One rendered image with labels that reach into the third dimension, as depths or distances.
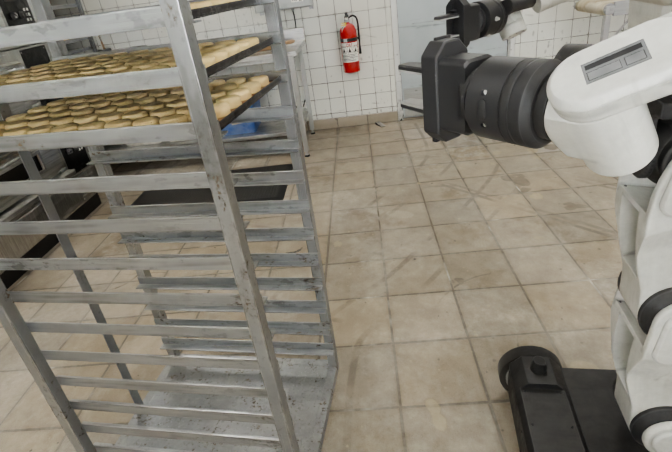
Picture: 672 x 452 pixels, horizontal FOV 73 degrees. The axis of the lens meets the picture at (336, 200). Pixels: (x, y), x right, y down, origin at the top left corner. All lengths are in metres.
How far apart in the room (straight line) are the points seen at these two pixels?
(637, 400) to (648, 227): 0.50
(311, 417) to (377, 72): 3.48
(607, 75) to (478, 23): 0.83
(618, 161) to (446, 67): 0.20
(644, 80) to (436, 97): 0.23
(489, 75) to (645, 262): 0.69
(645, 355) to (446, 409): 0.74
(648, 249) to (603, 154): 0.61
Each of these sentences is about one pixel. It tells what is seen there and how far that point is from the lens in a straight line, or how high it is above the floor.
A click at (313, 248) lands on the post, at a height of 0.63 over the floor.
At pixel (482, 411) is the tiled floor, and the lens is 1.72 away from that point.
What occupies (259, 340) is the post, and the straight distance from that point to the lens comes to 0.97.
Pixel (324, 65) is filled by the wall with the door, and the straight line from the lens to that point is 4.45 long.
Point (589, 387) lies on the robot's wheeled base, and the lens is 1.63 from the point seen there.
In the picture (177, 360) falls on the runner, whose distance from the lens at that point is 1.16.
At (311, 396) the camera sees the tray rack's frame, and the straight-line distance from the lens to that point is 1.59.
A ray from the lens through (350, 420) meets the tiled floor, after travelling 1.70.
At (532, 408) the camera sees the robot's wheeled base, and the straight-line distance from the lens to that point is 1.51.
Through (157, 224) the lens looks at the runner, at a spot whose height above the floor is 0.96.
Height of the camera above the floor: 1.34
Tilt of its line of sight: 26 degrees down
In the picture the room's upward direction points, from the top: 8 degrees counter-clockwise
